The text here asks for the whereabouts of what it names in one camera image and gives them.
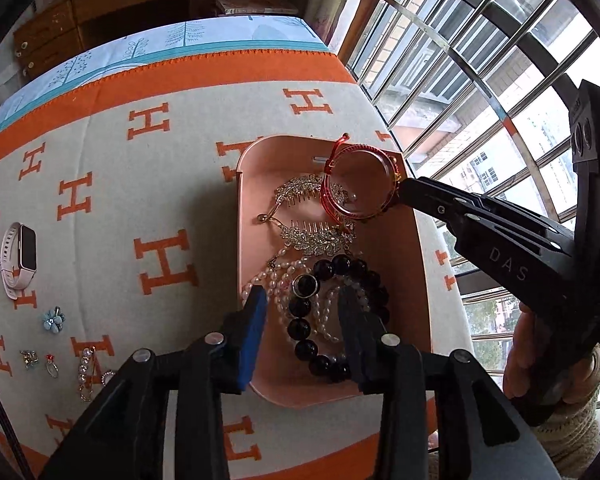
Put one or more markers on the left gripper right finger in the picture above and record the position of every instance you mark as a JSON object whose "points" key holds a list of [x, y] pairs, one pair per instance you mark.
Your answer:
{"points": [[481, 435]]}

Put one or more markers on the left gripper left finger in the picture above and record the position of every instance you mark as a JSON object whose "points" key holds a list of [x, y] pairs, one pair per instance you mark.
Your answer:
{"points": [[121, 433]]}

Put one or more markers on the pearl hair clip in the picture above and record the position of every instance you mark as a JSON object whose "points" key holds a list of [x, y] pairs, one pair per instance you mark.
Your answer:
{"points": [[86, 371]]}

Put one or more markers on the cream knit right sleeve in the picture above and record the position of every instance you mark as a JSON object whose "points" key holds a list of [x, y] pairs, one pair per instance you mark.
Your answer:
{"points": [[571, 436]]}

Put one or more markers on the small silver brooch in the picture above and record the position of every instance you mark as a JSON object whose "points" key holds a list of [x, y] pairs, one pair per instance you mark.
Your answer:
{"points": [[30, 359]]}

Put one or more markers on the orange H pattern blanket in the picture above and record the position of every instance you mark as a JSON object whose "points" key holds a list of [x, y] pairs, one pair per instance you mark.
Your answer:
{"points": [[130, 185]]}

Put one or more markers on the pink smart watch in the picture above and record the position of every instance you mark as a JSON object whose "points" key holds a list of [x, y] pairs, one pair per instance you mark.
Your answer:
{"points": [[18, 259]]}

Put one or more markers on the metal window grille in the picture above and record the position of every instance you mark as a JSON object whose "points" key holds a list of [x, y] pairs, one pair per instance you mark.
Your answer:
{"points": [[477, 94]]}

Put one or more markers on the pink storage tray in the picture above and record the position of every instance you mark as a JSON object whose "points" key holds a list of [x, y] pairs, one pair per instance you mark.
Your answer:
{"points": [[389, 243]]}

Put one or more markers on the blue patterned bedsheet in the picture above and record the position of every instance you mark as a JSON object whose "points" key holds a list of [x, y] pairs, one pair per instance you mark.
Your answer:
{"points": [[211, 35]]}

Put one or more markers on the stack of books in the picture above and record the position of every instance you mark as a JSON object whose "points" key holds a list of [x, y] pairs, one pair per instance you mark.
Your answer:
{"points": [[262, 7]]}

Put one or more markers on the wooden desk with drawers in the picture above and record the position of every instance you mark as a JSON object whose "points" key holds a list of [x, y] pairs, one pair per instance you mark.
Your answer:
{"points": [[66, 28]]}

